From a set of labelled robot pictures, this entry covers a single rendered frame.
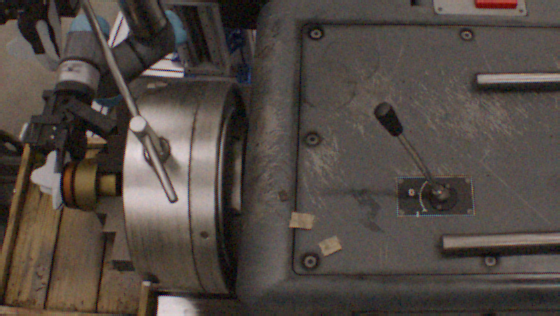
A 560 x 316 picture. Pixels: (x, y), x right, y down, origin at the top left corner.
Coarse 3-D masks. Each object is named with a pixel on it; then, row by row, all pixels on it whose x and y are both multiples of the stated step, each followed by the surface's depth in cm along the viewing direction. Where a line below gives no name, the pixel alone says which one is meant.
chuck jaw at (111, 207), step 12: (108, 204) 95; (120, 204) 95; (108, 216) 94; (120, 216) 94; (108, 228) 93; (120, 228) 93; (120, 240) 91; (120, 252) 90; (120, 264) 91; (132, 264) 90; (144, 276) 90; (156, 276) 90
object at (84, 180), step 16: (96, 160) 98; (64, 176) 97; (80, 176) 96; (96, 176) 96; (112, 176) 97; (64, 192) 97; (80, 192) 96; (96, 192) 95; (112, 192) 96; (80, 208) 98
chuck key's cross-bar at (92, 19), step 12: (84, 0) 81; (84, 12) 81; (96, 24) 80; (96, 36) 80; (108, 48) 80; (108, 60) 80; (120, 72) 80; (120, 84) 79; (132, 96) 79; (132, 108) 78; (144, 144) 77; (156, 156) 76; (156, 168) 75; (168, 180) 75; (168, 192) 74
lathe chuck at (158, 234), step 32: (160, 96) 89; (192, 96) 89; (128, 128) 86; (160, 128) 85; (192, 128) 85; (128, 160) 84; (128, 192) 83; (160, 192) 83; (128, 224) 84; (160, 224) 83; (160, 256) 85; (192, 256) 85; (160, 288) 92; (192, 288) 91
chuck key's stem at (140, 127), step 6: (132, 120) 76; (138, 120) 76; (144, 120) 76; (132, 126) 76; (138, 126) 76; (144, 126) 76; (150, 126) 78; (132, 132) 76; (138, 132) 76; (144, 132) 76; (150, 132) 77; (138, 138) 77; (156, 138) 80; (156, 144) 80; (162, 150) 84
